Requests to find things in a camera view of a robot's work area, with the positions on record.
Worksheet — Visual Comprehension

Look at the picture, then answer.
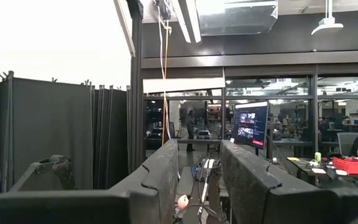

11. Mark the yellow hanging cord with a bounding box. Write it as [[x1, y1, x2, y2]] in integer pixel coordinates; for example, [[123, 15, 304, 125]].
[[157, 0, 172, 146]]

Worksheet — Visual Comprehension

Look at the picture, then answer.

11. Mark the dark office desk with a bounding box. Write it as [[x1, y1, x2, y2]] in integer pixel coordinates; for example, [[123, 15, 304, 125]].
[[287, 157, 358, 189]]

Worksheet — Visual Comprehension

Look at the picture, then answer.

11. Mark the white hanging panel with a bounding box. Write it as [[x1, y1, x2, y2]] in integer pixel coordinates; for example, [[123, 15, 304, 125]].
[[142, 77, 226, 94]]

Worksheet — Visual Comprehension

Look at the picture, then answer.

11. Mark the grey mesh office chair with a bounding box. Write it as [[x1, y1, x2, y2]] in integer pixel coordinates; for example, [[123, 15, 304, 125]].
[[336, 132, 358, 157]]

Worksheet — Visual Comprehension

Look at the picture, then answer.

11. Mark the white ceiling fixture on rod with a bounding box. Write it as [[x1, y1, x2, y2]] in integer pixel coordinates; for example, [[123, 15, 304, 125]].
[[311, 0, 344, 35]]

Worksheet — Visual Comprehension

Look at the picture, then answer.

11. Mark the black computer monitor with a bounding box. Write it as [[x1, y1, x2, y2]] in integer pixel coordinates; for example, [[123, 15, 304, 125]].
[[230, 101, 270, 149]]

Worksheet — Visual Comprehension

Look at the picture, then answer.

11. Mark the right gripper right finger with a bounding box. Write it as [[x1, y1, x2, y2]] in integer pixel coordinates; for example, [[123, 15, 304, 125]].
[[221, 140, 338, 224]]

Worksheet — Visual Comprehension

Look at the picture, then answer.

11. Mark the black fabric partition screen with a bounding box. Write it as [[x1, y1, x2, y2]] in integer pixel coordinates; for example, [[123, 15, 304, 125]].
[[0, 70, 132, 200]]

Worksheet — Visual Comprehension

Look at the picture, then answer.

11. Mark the white ceiling light strip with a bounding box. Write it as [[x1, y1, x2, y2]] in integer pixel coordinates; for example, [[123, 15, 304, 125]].
[[169, 0, 202, 44], [112, 0, 136, 58]]

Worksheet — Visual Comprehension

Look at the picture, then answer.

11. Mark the red plastic bin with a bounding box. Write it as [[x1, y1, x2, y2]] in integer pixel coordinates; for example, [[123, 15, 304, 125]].
[[332, 156, 358, 175]]

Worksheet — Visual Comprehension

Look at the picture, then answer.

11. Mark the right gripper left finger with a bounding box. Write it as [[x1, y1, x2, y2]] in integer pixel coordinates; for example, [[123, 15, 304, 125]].
[[110, 139, 180, 224]]

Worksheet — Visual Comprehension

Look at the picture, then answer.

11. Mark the silver ventilation duct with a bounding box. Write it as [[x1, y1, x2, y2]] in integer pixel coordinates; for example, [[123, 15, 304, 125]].
[[196, 0, 279, 37]]

